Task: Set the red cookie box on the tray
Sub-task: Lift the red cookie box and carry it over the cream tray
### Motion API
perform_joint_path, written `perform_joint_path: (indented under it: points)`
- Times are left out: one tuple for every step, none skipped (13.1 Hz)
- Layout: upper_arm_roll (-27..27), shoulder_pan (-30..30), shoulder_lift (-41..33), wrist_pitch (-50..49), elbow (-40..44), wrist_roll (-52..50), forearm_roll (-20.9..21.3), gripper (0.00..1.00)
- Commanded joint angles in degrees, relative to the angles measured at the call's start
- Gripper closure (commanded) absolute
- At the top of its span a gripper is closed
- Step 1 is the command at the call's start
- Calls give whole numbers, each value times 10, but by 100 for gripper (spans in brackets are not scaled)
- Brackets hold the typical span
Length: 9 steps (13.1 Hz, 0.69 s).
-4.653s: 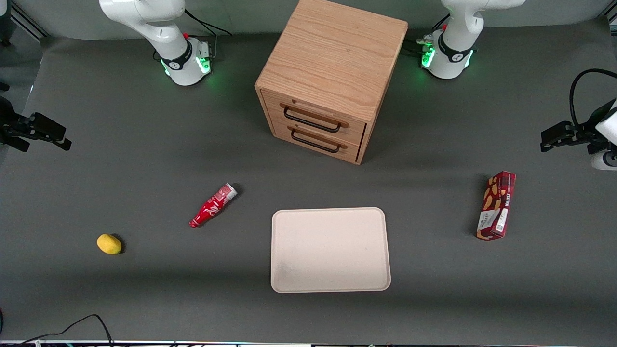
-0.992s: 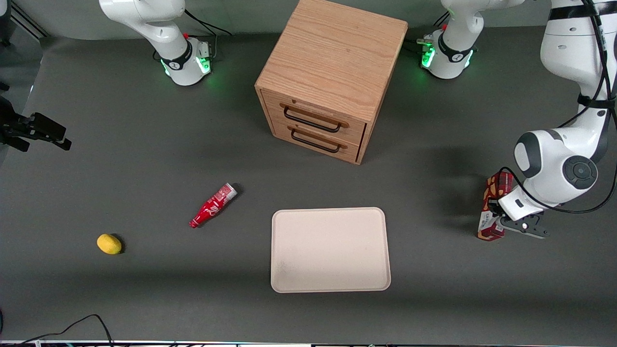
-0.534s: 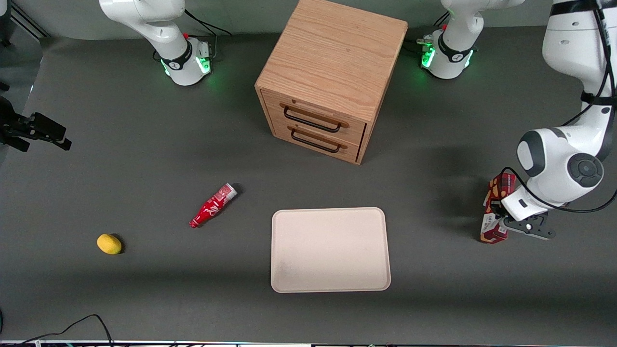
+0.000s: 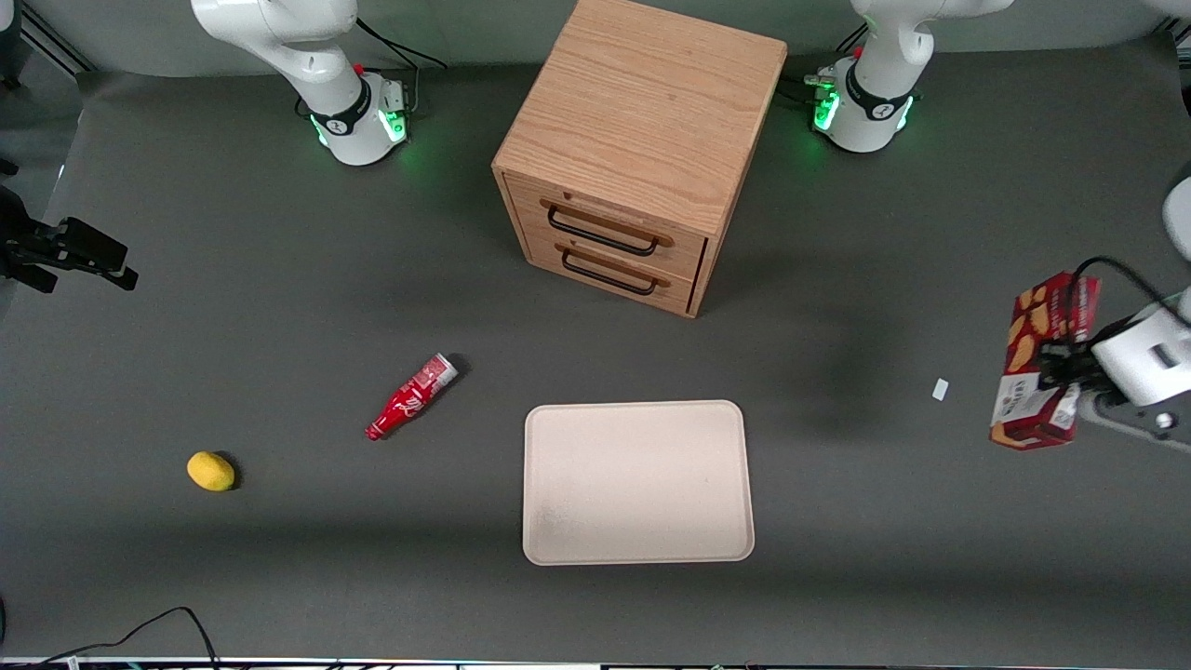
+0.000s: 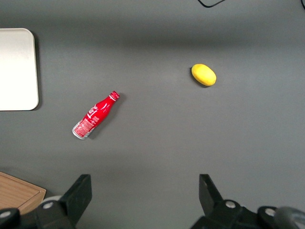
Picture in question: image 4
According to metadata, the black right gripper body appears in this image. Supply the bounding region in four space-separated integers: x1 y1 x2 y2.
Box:
0 186 59 271

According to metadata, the red cookie box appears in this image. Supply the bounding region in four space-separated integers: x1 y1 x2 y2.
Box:
989 271 1103 451

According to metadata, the beige plastic tray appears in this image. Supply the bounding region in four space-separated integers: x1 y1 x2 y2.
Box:
523 400 756 567

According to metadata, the yellow lemon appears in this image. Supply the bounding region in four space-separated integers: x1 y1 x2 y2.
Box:
187 451 236 492

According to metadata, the red cola bottle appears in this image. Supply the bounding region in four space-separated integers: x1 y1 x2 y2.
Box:
365 353 460 442

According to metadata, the wooden drawer front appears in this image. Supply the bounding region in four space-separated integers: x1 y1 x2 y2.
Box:
505 173 708 282
523 231 699 315

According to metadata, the wooden drawer cabinet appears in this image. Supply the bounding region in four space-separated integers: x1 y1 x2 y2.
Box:
491 0 789 319

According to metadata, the black diagonal frame bar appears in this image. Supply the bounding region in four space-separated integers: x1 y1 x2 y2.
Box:
19 0 94 75
1154 19 1191 66

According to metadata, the black floor cable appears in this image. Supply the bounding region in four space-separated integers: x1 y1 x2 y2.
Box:
0 607 221 670

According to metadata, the black right arm base cable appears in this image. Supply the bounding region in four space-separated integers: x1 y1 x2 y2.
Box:
354 17 448 117

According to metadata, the black arm base cable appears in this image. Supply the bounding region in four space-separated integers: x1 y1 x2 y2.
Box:
777 28 866 103
354 17 448 117

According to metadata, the black left arm base cable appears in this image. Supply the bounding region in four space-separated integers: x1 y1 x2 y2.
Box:
777 28 866 103

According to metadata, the black drawer handle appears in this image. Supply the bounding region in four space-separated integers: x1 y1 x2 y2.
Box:
561 248 658 297
547 205 660 258

